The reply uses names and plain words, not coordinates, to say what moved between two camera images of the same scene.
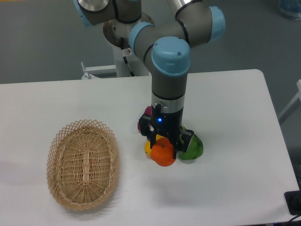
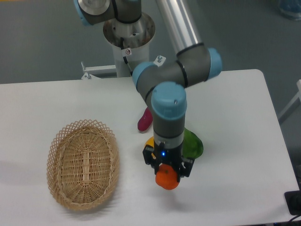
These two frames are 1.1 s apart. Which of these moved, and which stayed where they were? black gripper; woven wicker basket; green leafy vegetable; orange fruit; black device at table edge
Moved: black gripper; orange fruit
Stayed: black device at table edge; woven wicker basket; green leafy vegetable
